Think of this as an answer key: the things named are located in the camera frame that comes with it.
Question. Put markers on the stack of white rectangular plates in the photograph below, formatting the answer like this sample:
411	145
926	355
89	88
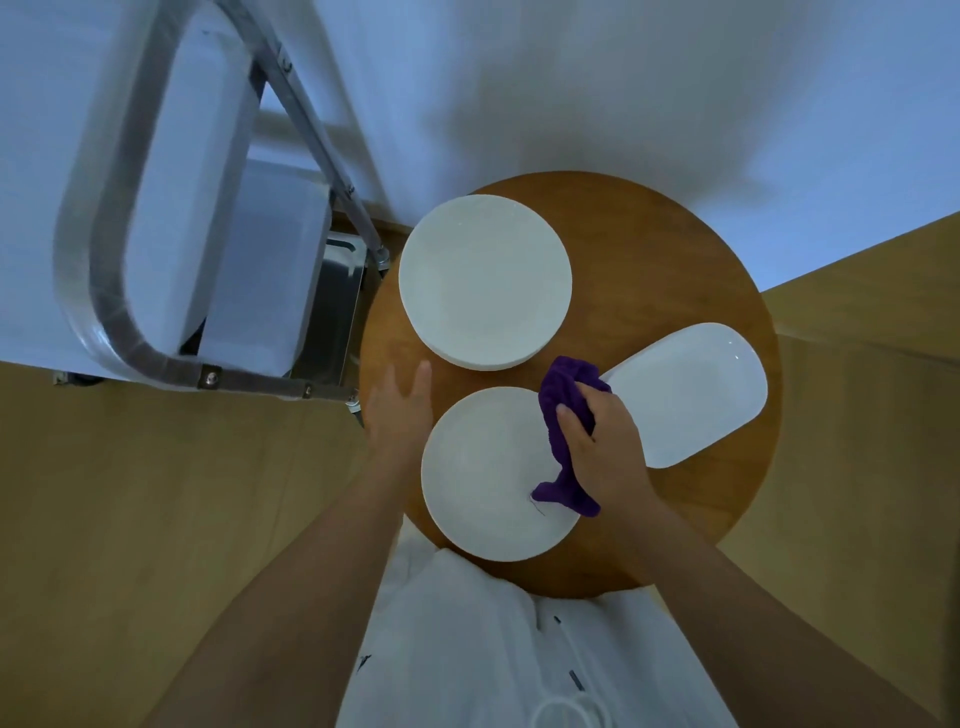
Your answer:
682	390

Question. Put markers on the person's left forearm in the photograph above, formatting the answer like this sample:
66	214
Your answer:
300	615

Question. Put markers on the person's white garment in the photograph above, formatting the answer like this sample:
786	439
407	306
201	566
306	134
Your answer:
450	652

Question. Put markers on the person's left hand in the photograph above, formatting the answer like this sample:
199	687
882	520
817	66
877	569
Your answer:
397	427

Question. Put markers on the steel three-tier cart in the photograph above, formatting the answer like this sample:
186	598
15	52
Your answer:
45	225

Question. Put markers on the white round dinner plate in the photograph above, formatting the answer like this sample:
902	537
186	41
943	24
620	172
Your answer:
480	472

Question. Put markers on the round wooden side table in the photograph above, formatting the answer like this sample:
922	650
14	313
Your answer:
645	247

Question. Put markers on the person's right forearm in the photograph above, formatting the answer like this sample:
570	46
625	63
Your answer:
765	630

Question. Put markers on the person's right hand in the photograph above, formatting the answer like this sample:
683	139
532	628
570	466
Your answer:
611	457

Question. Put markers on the stack of white round plates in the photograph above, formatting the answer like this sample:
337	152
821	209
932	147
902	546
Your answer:
484	281

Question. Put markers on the purple cleaning cloth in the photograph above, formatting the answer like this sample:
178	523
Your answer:
559	382

